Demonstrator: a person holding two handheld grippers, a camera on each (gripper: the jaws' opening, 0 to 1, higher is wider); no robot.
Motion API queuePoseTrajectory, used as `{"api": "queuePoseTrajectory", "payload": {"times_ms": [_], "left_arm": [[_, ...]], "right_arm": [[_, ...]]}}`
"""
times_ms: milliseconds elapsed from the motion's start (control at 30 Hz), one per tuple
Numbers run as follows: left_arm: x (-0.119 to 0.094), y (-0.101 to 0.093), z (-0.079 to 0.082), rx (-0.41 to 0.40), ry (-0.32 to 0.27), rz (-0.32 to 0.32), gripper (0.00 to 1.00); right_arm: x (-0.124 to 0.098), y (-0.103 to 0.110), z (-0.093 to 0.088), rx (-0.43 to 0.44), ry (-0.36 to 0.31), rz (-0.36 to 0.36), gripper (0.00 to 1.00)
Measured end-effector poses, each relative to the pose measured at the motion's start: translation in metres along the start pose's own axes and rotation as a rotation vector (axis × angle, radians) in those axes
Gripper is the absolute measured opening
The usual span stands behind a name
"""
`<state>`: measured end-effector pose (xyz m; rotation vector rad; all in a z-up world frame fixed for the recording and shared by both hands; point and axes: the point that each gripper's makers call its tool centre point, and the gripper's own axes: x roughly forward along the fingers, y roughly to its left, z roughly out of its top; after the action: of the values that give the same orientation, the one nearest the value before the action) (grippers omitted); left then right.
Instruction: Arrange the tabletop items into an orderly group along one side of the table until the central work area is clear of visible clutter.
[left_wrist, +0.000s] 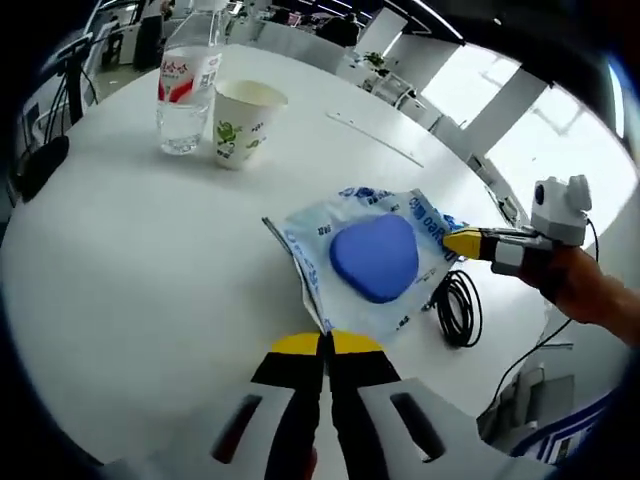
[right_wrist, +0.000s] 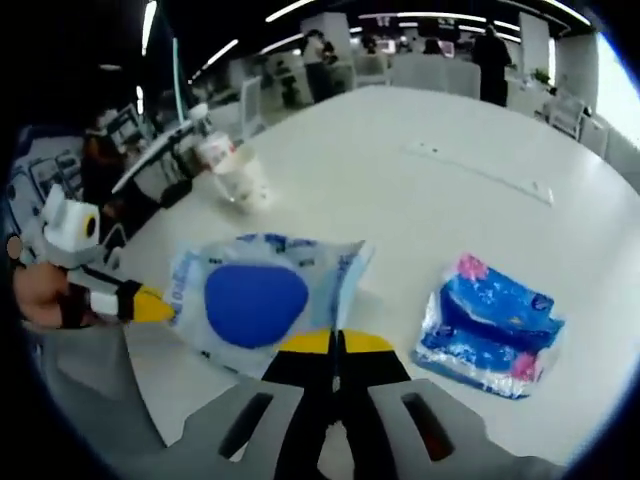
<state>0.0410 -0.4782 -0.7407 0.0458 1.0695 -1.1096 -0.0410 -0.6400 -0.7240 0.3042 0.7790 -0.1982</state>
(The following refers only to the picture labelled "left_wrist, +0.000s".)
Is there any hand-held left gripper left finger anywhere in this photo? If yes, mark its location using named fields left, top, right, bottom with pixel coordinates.
left=144, top=331, right=327, bottom=480

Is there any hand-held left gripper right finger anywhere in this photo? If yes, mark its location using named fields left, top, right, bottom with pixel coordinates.
left=326, top=329, right=552, bottom=480

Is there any blue heart-shaped item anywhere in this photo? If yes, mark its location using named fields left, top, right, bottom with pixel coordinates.
left=328, top=213, right=420, bottom=305

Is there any blue printed plastic bag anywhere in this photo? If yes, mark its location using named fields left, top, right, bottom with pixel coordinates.
left=261, top=184, right=472, bottom=347

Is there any white paper cup green print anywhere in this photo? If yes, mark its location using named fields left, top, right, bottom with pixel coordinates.
left=213, top=79, right=290, bottom=172

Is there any clear plastic water bottle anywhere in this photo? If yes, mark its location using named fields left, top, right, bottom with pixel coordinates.
left=155, top=0, right=225, bottom=157

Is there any person's right hand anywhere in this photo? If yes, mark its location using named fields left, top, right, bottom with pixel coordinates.
left=519, top=244, right=617, bottom=325

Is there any person's left hand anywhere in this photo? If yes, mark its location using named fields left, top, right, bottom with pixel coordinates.
left=301, top=447, right=320, bottom=480

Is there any white office chair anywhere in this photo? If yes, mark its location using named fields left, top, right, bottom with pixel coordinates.
left=371, top=74, right=418, bottom=109

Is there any green potted plant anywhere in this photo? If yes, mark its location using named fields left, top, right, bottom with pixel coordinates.
left=361, top=49, right=391, bottom=78

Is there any blue white striped object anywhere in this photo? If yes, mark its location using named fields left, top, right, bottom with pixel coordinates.
left=512, top=392, right=614, bottom=464

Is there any white desk partition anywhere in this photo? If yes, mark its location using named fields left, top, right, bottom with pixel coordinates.
left=259, top=19, right=352, bottom=67

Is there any black tripod stand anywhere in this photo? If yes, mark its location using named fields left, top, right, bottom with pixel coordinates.
left=43, top=39, right=99, bottom=142

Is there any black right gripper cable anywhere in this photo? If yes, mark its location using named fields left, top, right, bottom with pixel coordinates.
left=491, top=213, right=600, bottom=407

